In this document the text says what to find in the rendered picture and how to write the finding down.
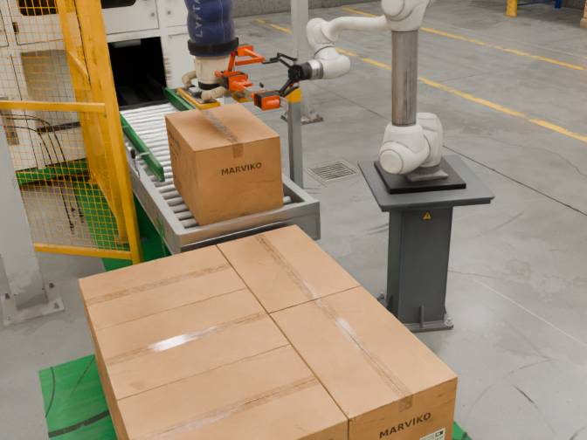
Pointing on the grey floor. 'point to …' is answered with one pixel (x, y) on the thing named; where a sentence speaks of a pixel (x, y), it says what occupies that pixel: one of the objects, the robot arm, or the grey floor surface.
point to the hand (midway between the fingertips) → (265, 78)
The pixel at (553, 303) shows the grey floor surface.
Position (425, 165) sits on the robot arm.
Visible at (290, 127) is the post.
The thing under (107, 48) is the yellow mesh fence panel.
